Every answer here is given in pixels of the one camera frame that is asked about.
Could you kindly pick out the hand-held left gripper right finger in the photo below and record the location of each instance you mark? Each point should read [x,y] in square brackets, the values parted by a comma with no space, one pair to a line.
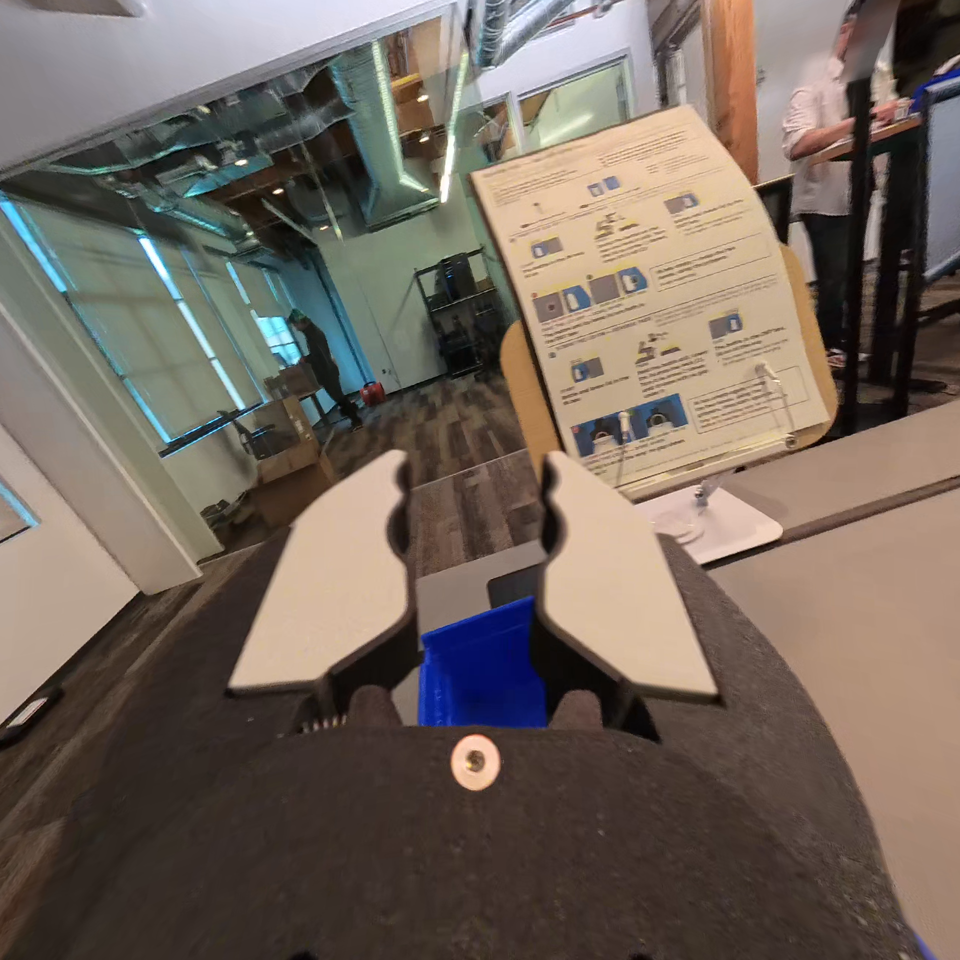
[622,600]

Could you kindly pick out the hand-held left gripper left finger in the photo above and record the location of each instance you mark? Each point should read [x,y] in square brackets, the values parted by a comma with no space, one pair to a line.
[330,600]

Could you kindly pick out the brown cardboard box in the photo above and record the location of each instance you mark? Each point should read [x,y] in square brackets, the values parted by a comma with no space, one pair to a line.
[292,465]

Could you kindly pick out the black office chair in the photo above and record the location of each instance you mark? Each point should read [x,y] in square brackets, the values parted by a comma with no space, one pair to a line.
[259,442]

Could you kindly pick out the red bucket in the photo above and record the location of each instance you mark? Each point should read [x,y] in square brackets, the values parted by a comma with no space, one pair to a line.
[371,394]

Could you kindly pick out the silver ventilation duct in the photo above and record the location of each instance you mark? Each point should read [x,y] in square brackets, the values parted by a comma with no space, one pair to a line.
[517,26]
[382,150]

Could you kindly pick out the printed instruction sheet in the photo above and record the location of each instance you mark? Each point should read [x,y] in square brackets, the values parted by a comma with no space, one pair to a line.
[652,202]

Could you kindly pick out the pale screen on stand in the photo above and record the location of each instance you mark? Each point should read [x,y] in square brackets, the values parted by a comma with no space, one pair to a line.
[945,187]

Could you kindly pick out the black shelf rack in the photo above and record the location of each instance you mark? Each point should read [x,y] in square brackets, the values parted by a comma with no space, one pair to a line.
[457,300]

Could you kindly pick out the window with white blinds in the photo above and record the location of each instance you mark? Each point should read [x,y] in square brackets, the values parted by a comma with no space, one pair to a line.
[150,337]

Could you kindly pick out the black rectangular table pad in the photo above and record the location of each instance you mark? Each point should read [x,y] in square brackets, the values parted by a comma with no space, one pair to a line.
[514,589]

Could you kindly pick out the wooden post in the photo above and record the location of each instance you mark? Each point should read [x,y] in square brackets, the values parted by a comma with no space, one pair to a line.
[731,75]

